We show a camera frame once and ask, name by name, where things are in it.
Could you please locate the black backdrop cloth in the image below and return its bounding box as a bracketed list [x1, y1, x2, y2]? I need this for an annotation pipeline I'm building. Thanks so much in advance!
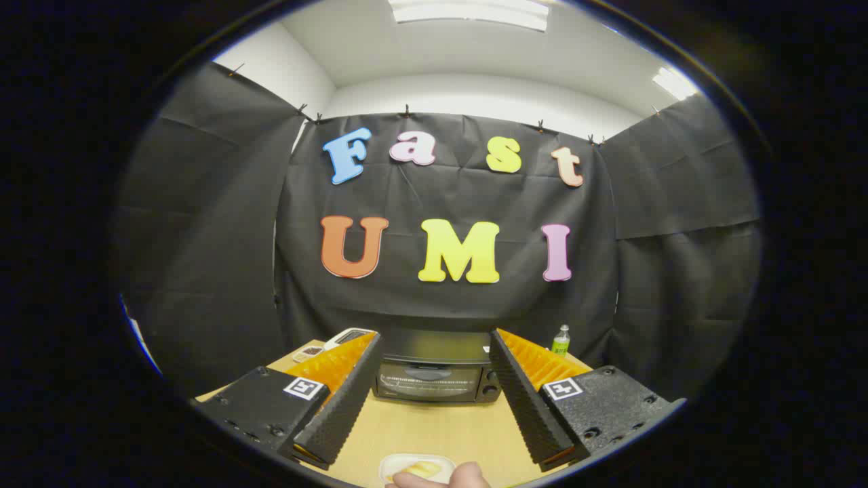
[115, 61, 764, 397]

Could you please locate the white pop-up toaster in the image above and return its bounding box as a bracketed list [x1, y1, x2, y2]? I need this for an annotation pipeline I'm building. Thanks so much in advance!
[322, 327, 377, 351]

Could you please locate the small ceiling light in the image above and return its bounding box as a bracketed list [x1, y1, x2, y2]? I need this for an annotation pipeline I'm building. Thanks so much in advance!
[652, 66, 699, 101]

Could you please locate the long ceiling light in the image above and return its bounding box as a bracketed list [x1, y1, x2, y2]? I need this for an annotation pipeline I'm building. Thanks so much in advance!
[389, 0, 550, 33]

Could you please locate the white plate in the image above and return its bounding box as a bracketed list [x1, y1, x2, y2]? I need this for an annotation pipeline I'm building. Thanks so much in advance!
[378, 453, 457, 487]

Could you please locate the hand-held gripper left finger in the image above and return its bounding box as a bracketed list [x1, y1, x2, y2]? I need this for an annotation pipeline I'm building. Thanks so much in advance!
[193, 331, 382, 470]

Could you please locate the black toaster oven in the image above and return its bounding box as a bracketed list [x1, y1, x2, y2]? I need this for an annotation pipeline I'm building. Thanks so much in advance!
[372, 330, 502, 405]

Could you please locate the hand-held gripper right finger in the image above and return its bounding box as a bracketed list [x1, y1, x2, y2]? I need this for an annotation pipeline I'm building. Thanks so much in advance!
[488, 328, 686, 473]

